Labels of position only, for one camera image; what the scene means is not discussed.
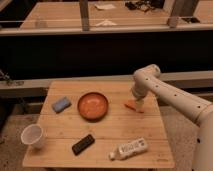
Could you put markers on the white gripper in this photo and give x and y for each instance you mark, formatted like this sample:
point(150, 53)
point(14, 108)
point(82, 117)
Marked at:
point(139, 102)

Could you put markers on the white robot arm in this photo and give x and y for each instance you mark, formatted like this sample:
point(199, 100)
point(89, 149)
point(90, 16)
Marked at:
point(196, 109)

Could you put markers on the orange ceramic bowl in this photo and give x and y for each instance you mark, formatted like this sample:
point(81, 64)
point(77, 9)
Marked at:
point(93, 106)

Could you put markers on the white plastic bottle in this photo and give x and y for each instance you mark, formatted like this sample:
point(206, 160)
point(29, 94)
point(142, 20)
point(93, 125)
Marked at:
point(129, 149)

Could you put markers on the black remote control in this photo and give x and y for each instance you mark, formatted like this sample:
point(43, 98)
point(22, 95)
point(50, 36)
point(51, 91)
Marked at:
point(84, 143)

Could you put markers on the blue sponge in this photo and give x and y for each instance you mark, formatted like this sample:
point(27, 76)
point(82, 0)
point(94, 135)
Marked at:
point(61, 104)

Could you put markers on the folded white paper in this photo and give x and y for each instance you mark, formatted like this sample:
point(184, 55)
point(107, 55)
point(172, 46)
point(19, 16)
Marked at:
point(106, 23)

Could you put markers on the white paper sheet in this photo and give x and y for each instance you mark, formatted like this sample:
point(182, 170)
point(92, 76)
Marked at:
point(105, 6)

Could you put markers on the grey metal post right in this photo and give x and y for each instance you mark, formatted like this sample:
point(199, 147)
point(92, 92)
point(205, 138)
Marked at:
point(175, 13)

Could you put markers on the grey metal post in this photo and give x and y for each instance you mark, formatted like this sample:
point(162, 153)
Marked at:
point(84, 12)
point(175, 13)

